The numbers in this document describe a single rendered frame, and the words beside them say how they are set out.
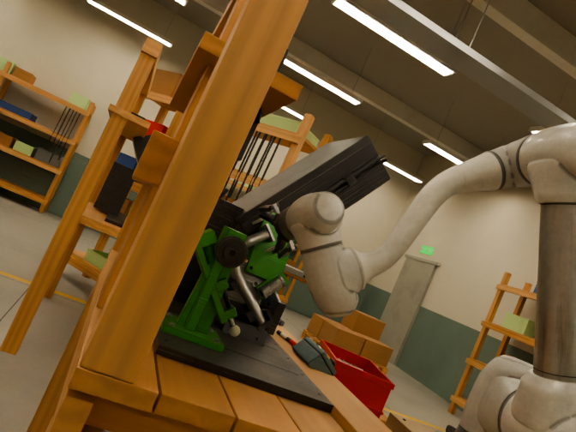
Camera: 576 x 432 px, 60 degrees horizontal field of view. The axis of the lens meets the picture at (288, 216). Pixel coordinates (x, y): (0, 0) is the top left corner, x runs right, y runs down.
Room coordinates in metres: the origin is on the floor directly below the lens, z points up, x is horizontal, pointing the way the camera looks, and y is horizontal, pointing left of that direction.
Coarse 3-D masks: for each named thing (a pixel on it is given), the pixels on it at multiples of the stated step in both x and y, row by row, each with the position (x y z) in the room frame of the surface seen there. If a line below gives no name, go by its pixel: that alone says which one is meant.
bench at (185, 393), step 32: (96, 288) 1.77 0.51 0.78; (96, 320) 1.07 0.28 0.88; (64, 352) 2.13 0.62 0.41; (64, 384) 0.96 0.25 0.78; (96, 384) 0.80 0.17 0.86; (128, 384) 0.82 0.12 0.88; (160, 384) 0.87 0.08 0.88; (192, 384) 0.94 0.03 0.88; (224, 384) 1.02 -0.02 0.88; (64, 416) 0.80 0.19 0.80; (96, 416) 0.89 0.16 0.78; (128, 416) 0.90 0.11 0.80; (160, 416) 0.92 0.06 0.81; (192, 416) 0.85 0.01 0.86; (224, 416) 0.87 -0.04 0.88; (256, 416) 0.92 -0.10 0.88; (288, 416) 1.00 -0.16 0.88; (320, 416) 1.09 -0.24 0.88
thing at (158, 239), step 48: (240, 0) 1.16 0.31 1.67; (288, 0) 0.81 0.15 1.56; (240, 48) 0.80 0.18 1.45; (192, 96) 1.24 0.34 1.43; (240, 96) 0.81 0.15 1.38; (192, 144) 0.80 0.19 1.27; (240, 144) 0.82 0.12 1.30; (144, 192) 2.13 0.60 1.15; (192, 192) 0.81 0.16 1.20; (144, 240) 0.79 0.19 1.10; (192, 240) 0.81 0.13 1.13; (144, 288) 0.80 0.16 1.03; (96, 336) 0.79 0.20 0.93; (144, 336) 0.81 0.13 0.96
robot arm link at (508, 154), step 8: (528, 136) 1.15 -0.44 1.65; (512, 144) 1.19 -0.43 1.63; (520, 144) 1.15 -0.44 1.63; (496, 152) 1.20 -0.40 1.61; (504, 152) 1.19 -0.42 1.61; (512, 152) 1.17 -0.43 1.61; (504, 160) 1.18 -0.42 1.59; (512, 160) 1.17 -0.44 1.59; (504, 168) 1.18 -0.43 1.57; (512, 168) 1.18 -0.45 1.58; (512, 176) 1.19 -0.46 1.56; (520, 176) 1.16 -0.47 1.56; (504, 184) 1.20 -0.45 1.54; (512, 184) 1.21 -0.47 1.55; (520, 184) 1.19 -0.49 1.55; (528, 184) 1.17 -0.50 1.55
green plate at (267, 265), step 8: (264, 224) 1.52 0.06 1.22; (272, 232) 1.52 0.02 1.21; (256, 248) 1.50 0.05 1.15; (264, 248) 1.51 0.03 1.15; (248, 256) 1.56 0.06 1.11; (256, 256) 1.49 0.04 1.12; (264, 256) 1.50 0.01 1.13; (272, 256) 1.51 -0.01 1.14; (288, 256) 1.53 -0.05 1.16; (248, 264) 1.48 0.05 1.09; (256, 264) 1.49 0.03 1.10; (264, 264) 1.50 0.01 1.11; (272, 264) 1.51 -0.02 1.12; (280, 264) 1.52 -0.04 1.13; (248, 272) 1.48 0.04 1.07; (256, 272) 1.49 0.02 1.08; (264, 272) 1.50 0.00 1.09; (272, 272) 1.51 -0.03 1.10
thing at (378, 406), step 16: (336, 352) 1.93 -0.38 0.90; (352, 352) 1.94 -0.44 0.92; (336, 368) 1.63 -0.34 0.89; (352, 368) 1.63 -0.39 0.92; (368, 368) 1.92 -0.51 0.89; (352, 384) 1.63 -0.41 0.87; (368, 384) 1.63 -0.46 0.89; (384, 384) 1.63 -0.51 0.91; (368, 400) 1.64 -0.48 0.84; (384, 400) 1.64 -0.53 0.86
